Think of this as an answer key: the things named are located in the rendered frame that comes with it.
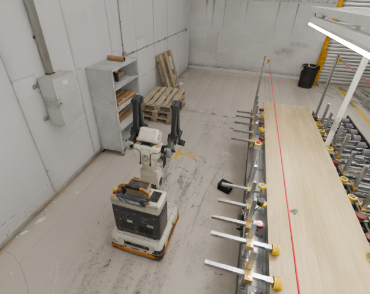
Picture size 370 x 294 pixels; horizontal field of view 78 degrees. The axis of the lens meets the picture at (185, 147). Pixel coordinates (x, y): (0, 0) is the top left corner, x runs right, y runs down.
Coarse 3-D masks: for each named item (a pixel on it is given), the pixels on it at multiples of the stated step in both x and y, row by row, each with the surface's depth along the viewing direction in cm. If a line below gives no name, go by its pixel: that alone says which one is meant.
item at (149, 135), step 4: (140, 128) 231; (144, 128) 230; (148, 128) 229; (152, 128) 229; (140, 132) 230; (144, 132) 229; (148, 132) 228; (152, 132) 227; (156, 132) 227; (160, 132) 234; (140, 136) 229; (144, 136) 228; (148, 136) 227; (152, 136) 227; (156, 136) 227; (160, 136) 236; (140, 140) 230; (144, 140) 228; (148, 140) 227; (152, 140) 226; (156, 140) 227; (160, 140) 239; (156, 144) 233
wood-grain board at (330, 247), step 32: (288, 128) 341; (288, 160) 274; (320, 160) 276; (288, 192) 229; (320, 192) 230; (288, 224) 197; (320, 224) 198; (352, 224) 199; (288, 256) 172; (320, 256) 173; (352, 256) 174; (288, 288) 153; (320, 288) 154; (352, 288) 154
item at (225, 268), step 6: (204, 264) 161; (210, 264) 159; (216, 264) 159; (222, 264) 159; (222, 270) 158; (228, 270) 157; (234, 270) 156; (240, 270) 156; (258, 276) 153; (264, 276) 153; (264, 282) 153; (270, 282) 151
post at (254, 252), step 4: (252, 248) 147; (256, 248) 146; (252, 252) 145; (256, 252) 145; (252, 256) 147; (256, 256) 146; (248, 260) 155; (252, 260) 150; (248, 264) 153; (252, 264) 152; (248, 268) 156; (240, 284) 170; (244, 284) 167
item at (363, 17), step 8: (312, 8) 238; (320, 8) 207; (328, 8) 198; (336, 8) 230; (344, 8) 228; (352, 8) 227; (328, 16) 181; (336, 16) 162; (344, 16) 147; (352, 16) 135; (360, 16) 125; (368, 16) 116; (360, 24) 123; (368, 24) 114; (360, 64) 252; (360, 72) 254; (352, 80) 263; (352, 88) 264; (344, 104) 275; (336, 120) 288; (336, 128) 293; (328, 136) 303; (328, 144) 306
